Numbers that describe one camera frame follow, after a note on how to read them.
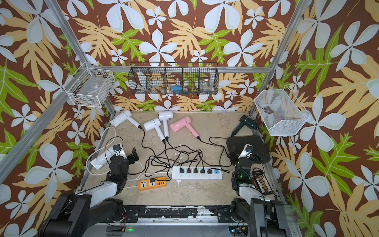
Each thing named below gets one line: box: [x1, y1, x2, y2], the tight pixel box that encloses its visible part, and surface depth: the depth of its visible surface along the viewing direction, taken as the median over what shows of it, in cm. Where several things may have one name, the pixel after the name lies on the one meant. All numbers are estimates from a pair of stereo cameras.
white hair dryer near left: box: [89, 146, 125, 171], surface depth 90 cm
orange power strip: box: [138, 176, 168, 192], surface depth 84 cm
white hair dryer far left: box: [110, 109, 141, 129], surface depth 113 cm
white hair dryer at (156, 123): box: [143, 118, 166, 142], surface depth 109 cm
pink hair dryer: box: [169, 115, 200, 139], surface depth 109 cm
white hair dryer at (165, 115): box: [157, 110, 174, 138], surface depth 113 cm
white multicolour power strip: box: [169, 166, 224, 181], surface depth 86 cm
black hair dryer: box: [230, 114, 261, 137], surface depth 110 cm
